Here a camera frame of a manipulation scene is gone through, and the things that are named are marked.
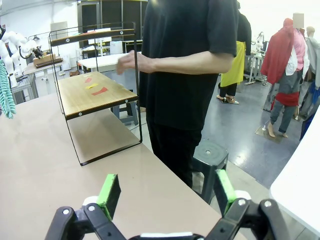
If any black storage cabinet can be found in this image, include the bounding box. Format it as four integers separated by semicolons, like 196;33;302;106
76;0;148;50

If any two-tier wooden shelf black frame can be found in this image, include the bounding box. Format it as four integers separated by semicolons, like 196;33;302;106
48;21;144;167

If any grey plastic stool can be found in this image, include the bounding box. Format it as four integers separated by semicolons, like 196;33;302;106
111;99;140;127

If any mannequin in red cloth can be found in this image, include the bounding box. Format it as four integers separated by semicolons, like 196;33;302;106
254;13;310;143

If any person in black shirt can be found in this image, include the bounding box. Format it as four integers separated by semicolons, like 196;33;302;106
138;0;239;190

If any white rounded side table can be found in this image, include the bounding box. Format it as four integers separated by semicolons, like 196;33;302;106
269;104;320;235

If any long white lab table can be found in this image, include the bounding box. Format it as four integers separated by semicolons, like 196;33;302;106
77;51;141;73

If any teal chenille duster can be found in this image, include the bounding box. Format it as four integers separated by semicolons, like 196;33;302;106
0;59;17;120

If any dark green plastic stool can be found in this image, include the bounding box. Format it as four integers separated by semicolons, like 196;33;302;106
192;139;230;205

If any person in yellow apron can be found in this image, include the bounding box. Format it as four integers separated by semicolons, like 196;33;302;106
217;2;252;105

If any person's left forearm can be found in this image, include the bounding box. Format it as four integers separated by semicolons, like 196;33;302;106
149;51;233;75

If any wooden tray box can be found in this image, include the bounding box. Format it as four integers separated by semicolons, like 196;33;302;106
32;53;63;69

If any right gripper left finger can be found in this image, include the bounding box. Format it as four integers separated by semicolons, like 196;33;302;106
43;173;131;240

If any grey metal cabinet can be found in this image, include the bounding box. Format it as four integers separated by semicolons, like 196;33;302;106
9;74;40;105

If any person's left hand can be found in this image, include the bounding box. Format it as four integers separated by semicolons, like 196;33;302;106
116;51;153;75

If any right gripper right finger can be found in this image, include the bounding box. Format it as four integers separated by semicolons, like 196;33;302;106
204;169;292;240

